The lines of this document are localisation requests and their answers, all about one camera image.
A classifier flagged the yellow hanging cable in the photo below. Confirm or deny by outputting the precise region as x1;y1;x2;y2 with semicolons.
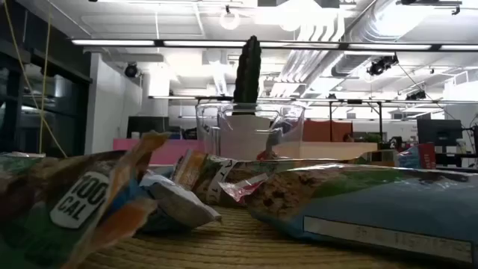
2;0;69;158

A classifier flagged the overhead light bar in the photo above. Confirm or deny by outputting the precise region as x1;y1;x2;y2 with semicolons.
69;38;478;52

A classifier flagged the pink plastic bin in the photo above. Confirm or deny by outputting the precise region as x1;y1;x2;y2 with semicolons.
113;138;205;166

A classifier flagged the black background rig frame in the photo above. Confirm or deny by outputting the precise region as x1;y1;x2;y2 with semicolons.
196;96;384;143

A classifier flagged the round woven straw placemat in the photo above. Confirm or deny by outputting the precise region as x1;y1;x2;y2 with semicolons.
77;204;478;269

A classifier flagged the orange plastic bin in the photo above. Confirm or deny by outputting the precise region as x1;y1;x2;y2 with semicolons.
272;140;379;161

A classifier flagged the green orange-ended granola bar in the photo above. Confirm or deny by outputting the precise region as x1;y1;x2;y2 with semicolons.
0;130;171;269
0;150;46;160

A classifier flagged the black computer monitor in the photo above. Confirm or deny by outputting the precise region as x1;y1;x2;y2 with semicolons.
417;118;464;148

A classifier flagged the red-orange partition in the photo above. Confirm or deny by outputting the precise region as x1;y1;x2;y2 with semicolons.
302;120;354;143

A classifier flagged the blue Chewy granola bar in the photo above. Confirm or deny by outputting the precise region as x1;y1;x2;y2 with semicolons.
140;170;223;235

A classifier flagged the clear plastic bin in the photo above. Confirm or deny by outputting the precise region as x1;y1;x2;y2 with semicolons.
194;101;307;162

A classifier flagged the black ceiling spotlight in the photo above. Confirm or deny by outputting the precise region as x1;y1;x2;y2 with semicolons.
124;62;142;78

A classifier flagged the green cactus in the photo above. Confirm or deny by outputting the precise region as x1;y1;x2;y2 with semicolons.
232;35;263;117

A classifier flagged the round ceiling lamp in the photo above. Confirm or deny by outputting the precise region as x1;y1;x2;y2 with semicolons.
219;10;240;31

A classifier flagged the black hanging camera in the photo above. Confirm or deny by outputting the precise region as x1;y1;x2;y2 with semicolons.
366;55;400;77
405;90;428;102

